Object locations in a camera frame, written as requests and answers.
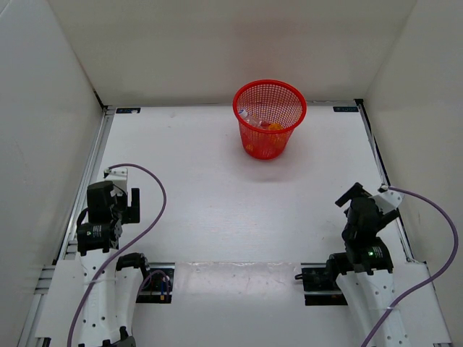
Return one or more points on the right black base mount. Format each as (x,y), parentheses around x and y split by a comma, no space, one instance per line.
(319,290)

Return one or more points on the orange plastic bottle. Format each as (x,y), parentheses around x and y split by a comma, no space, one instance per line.
(275,127)

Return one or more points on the left aluminium frame rail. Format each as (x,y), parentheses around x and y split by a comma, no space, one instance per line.
(67,242)

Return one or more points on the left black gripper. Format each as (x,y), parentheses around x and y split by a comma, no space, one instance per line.
(131,214)

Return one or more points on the red mesh plastic bin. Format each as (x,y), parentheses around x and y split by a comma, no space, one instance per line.
(275,102)

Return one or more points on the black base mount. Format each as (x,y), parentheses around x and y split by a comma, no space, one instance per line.
(319,290)
(160,286)

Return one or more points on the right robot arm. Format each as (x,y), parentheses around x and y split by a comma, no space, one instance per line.
(364,271)

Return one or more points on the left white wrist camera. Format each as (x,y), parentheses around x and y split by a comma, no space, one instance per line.
(119,177)

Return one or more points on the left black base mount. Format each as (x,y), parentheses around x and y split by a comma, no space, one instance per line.
(160,286)

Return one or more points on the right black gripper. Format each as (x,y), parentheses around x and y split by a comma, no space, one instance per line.
(357,189)

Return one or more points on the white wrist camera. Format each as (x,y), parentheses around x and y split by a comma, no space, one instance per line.
(119,177)
(387,199)

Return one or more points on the clear bottle blue cap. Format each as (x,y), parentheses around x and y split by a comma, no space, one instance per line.
(253,120)

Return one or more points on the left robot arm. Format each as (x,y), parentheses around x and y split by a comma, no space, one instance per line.
(110,280)

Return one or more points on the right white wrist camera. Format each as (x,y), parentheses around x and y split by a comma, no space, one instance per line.
(387,199)

